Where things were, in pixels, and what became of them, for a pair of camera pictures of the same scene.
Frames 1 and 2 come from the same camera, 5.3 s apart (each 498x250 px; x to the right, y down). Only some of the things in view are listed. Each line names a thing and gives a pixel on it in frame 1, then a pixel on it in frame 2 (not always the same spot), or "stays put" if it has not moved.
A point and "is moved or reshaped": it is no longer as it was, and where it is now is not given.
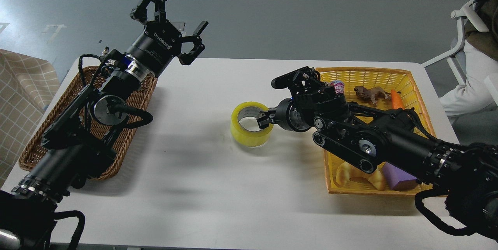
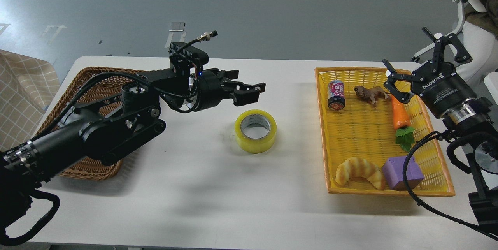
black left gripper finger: (140, 13) → (245, 96)
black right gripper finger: (264, 122) → (402, 97)
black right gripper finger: (267, 114) → (462, 56)
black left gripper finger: (187, 58) → (237, 85)
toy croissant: (346, 171) stays put
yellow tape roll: (248, 138) is moved or reshaped
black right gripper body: (288, 116) → (438, 84)
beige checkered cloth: (28, 85) stays put
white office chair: (469, 11) → (483, 46)
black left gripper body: (152, 50) → (210, 90)
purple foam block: (398, 179) stays put
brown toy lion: (372, 93) stays put
